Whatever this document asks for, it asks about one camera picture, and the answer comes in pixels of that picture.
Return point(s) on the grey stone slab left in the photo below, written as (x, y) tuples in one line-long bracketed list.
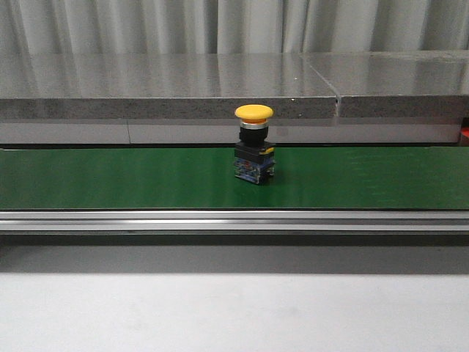
[(160, 87)]

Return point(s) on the grey stone slab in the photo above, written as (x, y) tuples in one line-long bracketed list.
[(160, 87), (427, 85)]

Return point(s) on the green conveyor belt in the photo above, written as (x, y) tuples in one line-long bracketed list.
[(194, 177)]

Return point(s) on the grey stone slab right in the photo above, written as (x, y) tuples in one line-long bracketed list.
[(427, 85)]

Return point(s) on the red object at right edge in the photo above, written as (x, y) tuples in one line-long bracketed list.
[(464, 137)]

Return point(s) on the grey curtain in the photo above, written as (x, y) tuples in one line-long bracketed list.
[(228, 27)]

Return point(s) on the aluminium conveyor side rail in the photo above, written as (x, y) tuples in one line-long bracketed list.
[(446, 221)]

